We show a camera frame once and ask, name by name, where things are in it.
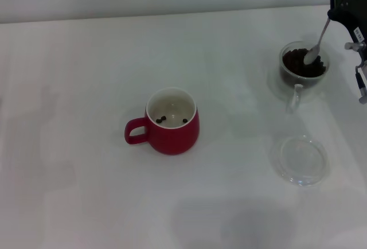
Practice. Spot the small clear glass saucer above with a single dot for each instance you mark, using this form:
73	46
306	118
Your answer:
299	160

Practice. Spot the red ceramic mug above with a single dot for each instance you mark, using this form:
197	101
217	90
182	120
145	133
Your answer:
175	140

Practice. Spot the coffee beans pile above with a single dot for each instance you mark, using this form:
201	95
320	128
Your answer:
295	64

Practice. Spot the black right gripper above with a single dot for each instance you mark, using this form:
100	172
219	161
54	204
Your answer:
355	13

